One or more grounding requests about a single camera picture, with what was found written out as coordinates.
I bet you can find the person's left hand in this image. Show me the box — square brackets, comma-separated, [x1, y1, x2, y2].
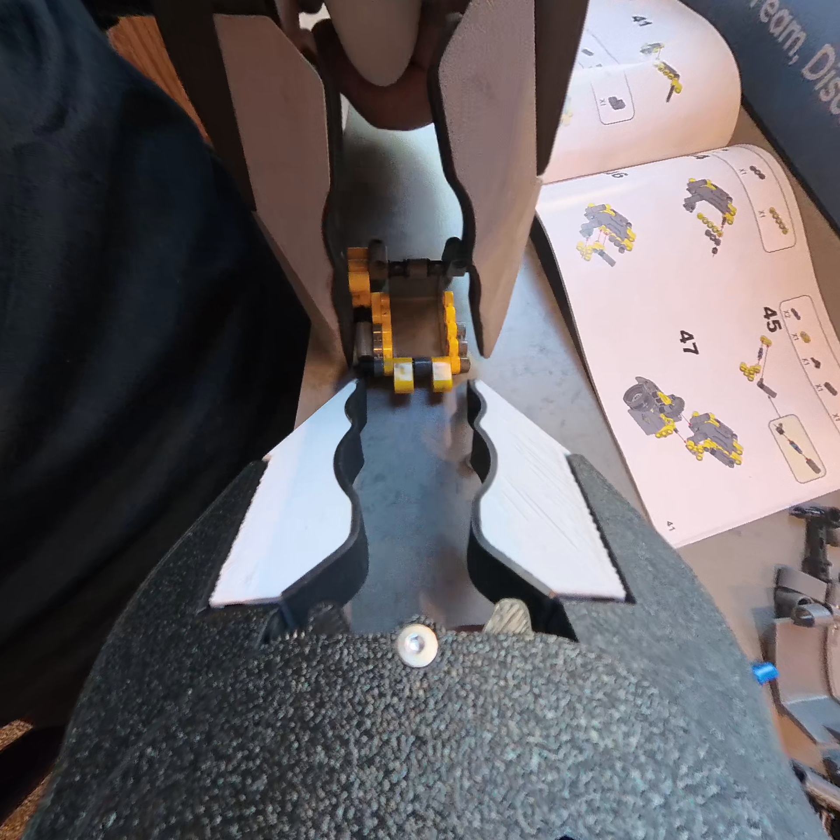
[298, 16, 454, 133]

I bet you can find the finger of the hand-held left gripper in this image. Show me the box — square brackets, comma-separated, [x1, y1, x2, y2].
[213, 13, 350, 365]
[433, 0, 540, 358]

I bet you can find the grey sloped brick piece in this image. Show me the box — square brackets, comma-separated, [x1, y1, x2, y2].
[764, 564, 840, 729]

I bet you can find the wooden panel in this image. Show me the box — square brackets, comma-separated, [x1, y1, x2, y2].
[108, 23, 211, 142]

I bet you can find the dark blue cardboard box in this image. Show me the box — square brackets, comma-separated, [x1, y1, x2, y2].
[682, 0, 840, 234]

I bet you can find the grey yellow brick assembly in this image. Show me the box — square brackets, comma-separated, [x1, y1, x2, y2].
[344, 238, 473, 395]

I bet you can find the pile of loose brick pieces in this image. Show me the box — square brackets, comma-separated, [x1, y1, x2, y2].
[748, 505, 840, 840]

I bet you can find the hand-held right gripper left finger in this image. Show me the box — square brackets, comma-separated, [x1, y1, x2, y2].
[206, 379, 367, 608]

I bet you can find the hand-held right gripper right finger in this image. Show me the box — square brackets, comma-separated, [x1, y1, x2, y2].
[467, 379, 627, 634]

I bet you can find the open instruction booklet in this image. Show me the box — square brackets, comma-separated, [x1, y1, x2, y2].
[532, 0, 840, 549]

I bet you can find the person's dark clothing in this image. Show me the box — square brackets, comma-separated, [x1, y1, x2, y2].
[0, 0, 312, 729]

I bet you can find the grey desk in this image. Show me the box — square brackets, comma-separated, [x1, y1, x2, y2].
[298, 118, 840, 840]

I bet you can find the yellow five-hole brick beam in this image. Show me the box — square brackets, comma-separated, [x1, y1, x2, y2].
[430, 290, 460, 393]
[346, 246, 396, 368]

